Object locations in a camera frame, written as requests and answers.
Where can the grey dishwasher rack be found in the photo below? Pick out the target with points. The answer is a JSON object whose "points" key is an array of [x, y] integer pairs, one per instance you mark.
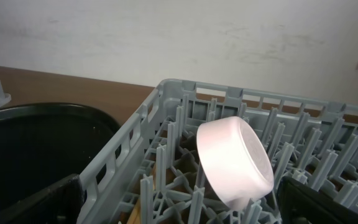
{"points": [[150, 171]]}

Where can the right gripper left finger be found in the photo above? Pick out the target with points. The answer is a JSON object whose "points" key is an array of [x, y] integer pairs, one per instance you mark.
{"points": [[60, 202]]}

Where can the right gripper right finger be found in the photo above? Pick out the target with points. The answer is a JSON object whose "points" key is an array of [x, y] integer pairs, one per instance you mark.
{"points": [[298, 203]]}

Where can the pink bowl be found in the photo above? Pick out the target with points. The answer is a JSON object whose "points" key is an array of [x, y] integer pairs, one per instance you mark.
{"points": [[234, 161]]}

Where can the round black tray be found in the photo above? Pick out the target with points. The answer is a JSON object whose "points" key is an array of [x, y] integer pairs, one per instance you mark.
{"points": [[42, 143]]}

